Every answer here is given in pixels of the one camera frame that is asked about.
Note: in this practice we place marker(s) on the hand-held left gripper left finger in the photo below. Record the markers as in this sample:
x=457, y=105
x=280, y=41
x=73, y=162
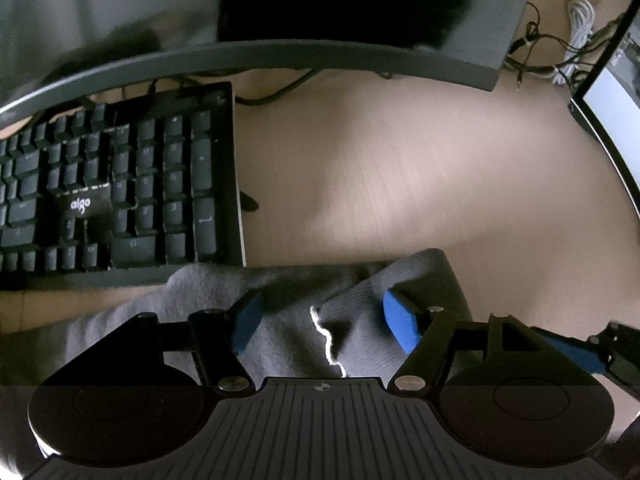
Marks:
x=248, y=321

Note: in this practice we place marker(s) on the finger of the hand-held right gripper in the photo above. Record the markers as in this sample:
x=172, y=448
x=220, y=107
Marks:
x=565, y=350

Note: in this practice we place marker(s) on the grey garment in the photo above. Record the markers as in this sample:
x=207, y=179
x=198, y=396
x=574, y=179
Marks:
x=295, y=320

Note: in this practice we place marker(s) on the lit monitor with black frame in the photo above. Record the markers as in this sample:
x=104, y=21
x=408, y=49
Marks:
x=612, y=105

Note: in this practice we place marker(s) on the large black monitor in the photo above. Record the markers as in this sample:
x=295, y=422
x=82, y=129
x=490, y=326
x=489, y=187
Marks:
x=260, y=20

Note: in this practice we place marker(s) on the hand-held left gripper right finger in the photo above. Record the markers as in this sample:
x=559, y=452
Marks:
x=400, y=326

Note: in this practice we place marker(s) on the black keyboard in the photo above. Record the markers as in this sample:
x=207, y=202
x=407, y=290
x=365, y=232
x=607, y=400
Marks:
x=120, y=185

